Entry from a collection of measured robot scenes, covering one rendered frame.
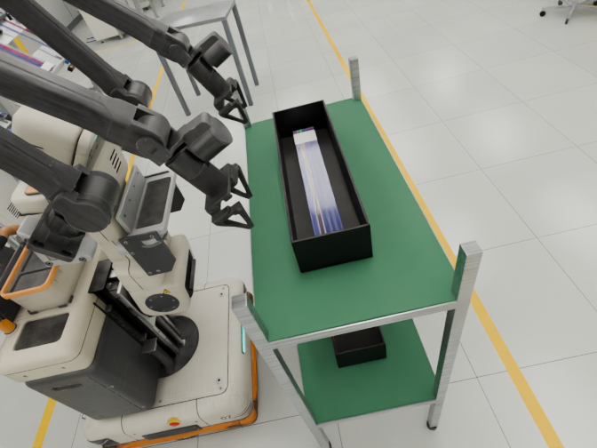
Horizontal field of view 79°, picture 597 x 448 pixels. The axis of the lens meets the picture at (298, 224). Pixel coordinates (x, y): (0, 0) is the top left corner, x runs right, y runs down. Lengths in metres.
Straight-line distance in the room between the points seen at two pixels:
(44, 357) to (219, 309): 0.72
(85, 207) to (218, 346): 1.01
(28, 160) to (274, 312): 0.54
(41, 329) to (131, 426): 0.56
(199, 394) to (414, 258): 1.04
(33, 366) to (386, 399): 1.07
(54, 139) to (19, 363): 0.70
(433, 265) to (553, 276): 1.32
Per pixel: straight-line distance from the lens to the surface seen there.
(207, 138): 0.66
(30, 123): 0.91
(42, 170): 0.78
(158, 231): 0.99
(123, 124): 0.67
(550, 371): 1.87
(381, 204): 0.98
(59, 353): 1.27
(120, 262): 1.19
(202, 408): 1.57
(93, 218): 0.79
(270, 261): 0.90
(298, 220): 0.96
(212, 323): 1.70
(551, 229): 2.32
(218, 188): 0.72
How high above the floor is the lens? 1.64
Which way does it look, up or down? 45 degrees down
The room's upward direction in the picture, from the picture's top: 16 degrees counter-clockwise
